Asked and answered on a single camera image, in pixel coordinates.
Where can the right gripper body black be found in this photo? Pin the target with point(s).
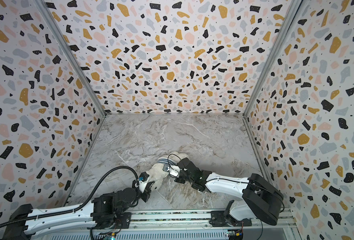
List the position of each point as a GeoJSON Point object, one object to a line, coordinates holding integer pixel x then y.
{"type": "Point", "coordinates": [185, 167]}

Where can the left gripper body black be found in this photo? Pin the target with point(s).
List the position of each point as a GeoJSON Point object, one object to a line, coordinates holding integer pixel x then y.
{"type": "Point", "coordinates": [147, 186]}

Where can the white fluffy teddy bear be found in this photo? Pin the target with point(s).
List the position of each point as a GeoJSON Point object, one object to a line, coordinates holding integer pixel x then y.
{"type": "Point", "coordinates": [157, 175]}

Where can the blue white striped knit sweater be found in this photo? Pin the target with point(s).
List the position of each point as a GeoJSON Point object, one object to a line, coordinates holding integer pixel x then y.
{"type": "Point", "coordinates": [169, 160]}

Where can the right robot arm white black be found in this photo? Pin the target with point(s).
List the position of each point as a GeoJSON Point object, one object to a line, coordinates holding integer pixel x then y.
{"type": "Point", "coordinates": [260, 199]}

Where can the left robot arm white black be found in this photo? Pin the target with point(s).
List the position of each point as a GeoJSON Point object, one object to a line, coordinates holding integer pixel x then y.
{"type": "Point", "coordinates": [26, 217]}

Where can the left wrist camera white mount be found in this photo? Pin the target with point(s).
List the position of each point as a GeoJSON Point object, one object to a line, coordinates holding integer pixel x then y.
{"type": "Point", "coordinates": [143, 181]}

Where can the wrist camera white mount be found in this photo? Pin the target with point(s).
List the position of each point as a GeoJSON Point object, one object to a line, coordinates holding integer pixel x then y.
{"type": "Point", "coordinates": [143, 181]}
{"type": "Point", "coordinates": [173, 171]}

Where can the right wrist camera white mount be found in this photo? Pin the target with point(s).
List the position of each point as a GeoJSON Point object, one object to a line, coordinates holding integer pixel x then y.
{"type": "Point", "coordinates": [173, 171]}

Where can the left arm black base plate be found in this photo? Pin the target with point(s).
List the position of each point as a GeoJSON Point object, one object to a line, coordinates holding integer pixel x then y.
{"type": "Point", "coordinates": [120, 220]}

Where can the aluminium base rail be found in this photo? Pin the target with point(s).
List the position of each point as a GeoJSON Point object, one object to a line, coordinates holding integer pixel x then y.
{"type": "Point", "coordinates": [160, 219]}

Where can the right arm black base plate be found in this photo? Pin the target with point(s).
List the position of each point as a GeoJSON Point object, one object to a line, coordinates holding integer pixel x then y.
{"type": "Point", "coordinates": [232, 216]}

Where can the grey vented cable duct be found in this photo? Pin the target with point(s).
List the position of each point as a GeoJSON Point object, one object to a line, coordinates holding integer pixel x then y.
{"type": "Point", "coordinates": [151, 235]}

